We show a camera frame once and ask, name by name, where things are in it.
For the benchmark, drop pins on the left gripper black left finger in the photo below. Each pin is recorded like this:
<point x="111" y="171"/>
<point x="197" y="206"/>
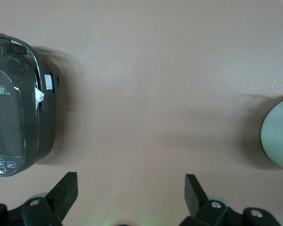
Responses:
<point x="61" y="195"/>

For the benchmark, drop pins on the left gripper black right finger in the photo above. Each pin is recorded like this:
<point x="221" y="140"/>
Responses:
<point x="198" y="200"/>

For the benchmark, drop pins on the pale green steel pot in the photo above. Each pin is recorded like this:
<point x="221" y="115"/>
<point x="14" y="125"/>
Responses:
<point x="273" y="131"/>

